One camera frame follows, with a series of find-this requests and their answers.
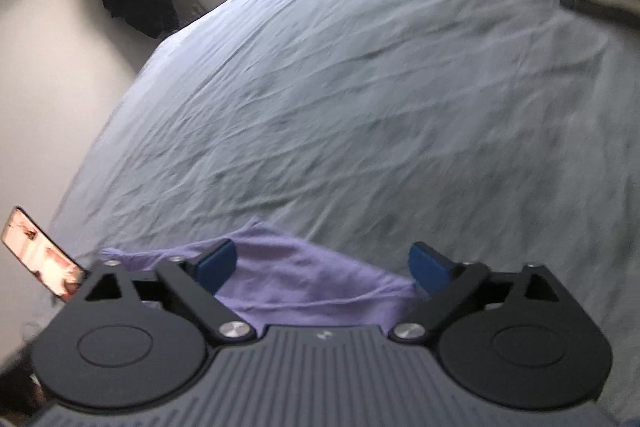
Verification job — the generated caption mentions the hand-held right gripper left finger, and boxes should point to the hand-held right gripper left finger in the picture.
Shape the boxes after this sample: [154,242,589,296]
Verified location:
[82,239,253,343]

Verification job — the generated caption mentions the lilac pants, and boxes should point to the lilac pants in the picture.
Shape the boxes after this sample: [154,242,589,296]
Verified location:
[100,217,431,333]

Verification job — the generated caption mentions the smartphone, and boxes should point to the smartphone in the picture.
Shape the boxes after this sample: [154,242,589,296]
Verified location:
[1,206,87,303]

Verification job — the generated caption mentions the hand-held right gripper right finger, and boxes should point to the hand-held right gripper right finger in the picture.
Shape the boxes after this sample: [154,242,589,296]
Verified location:
[392,242,576,345]

